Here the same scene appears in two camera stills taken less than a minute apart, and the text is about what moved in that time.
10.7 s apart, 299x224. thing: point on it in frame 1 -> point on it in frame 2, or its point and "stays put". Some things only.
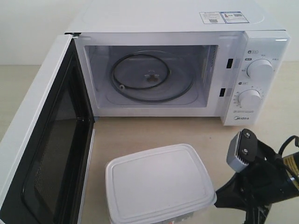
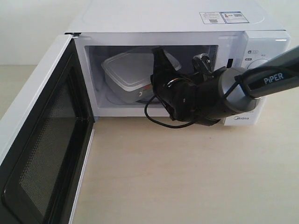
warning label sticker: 223,17 stays put
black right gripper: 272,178 -> 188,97
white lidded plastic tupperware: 166,185 -> 128,74
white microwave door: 46,154 stays put
